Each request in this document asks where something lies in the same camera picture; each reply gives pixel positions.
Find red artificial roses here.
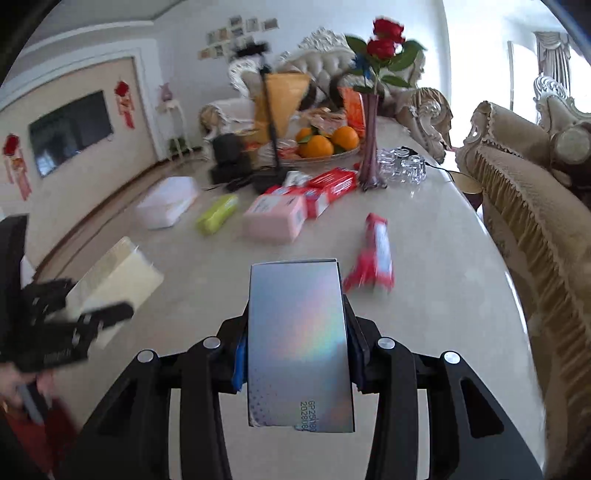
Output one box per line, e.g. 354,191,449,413
345,17,428,93

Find white side stand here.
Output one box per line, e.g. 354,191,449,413
156,100,194,160

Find black tripod stand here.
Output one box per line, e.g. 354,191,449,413
226,41,301,195

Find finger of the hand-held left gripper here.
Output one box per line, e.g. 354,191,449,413
21,277,79,325
79,301,136,339

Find white tissue box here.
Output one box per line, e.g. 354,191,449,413
136,176,200,230

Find brown round-pattern cushion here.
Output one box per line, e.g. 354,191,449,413
551,122,591,185

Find red snack packet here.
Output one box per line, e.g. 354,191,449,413
342,213,395,292

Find glass fruit plate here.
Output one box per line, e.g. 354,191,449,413
274,138,363,165

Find yellow-green packet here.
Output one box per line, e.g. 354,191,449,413
196,194,240,235

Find beige fringed sofa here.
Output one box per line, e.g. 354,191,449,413
455,76,591,462

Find ornate tufted armchair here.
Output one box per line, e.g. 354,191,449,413
199,28,455,162

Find pink box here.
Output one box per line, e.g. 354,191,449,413
242,193,308,245

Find wall television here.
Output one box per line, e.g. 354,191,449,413
28,90,114,178

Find purple glass vase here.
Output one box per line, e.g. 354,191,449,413
355,90,389,192

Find cream box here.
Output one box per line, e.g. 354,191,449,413
65,236,164,349

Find silver holographic box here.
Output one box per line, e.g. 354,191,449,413
247,258,356,433

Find group of wall photos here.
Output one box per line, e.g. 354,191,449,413
198,15,280,61

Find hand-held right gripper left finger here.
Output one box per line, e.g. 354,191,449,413
58,300,252,480

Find red knot wall decoration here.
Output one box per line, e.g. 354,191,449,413
115,79,136,130
2,134,33,201

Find person's left hand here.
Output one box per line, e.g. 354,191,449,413
0,362,54,416

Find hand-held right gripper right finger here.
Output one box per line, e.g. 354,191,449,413
343,294,546,480

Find cluster of clear glass cups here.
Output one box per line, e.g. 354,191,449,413
376,147,426,185

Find orange paper bag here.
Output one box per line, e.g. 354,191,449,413
256,73,311,139

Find black box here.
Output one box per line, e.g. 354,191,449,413
210,133,252,183

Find red printed bag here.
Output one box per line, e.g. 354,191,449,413
341,88,368,134

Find window curtain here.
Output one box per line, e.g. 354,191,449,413
533,30,573,90

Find red flat packet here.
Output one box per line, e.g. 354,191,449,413
264,185,331,220
307,168,360,204

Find ornate white coffee table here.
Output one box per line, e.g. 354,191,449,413
28,113,550,480

